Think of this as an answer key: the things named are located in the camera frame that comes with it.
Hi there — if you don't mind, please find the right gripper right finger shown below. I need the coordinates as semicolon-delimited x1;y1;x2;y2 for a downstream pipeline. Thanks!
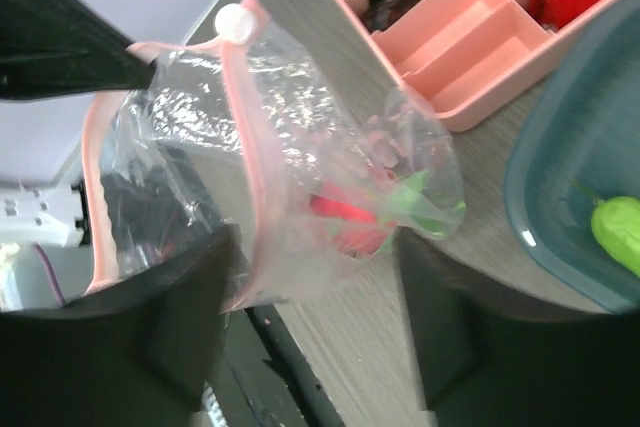
397;229;639;426

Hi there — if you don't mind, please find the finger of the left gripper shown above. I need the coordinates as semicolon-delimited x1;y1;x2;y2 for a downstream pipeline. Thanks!
1;0;155;102

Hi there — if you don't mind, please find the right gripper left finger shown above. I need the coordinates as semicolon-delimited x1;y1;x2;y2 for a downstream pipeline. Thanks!
1;227;238;427

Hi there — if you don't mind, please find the pink dragon fruit toy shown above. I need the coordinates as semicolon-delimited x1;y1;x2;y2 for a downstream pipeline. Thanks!
308;116;467;259

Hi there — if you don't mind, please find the clear pink zip top bag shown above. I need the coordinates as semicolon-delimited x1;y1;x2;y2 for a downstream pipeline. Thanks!
82;0;445;311

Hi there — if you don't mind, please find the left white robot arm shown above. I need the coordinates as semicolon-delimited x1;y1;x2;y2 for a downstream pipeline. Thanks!
1;0;155;256

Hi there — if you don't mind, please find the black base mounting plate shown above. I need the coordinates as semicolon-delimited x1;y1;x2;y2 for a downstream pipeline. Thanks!
194;306;345;427

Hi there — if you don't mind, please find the green cucumber toy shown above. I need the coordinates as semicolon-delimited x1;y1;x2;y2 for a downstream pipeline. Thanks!
590;196;640;276

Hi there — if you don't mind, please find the teal plastic fruit tray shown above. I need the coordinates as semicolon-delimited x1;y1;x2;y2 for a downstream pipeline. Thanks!
504;0;639;311

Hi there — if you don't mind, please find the pink divided organizer box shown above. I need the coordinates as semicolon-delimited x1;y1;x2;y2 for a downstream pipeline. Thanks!
334;0;620;132

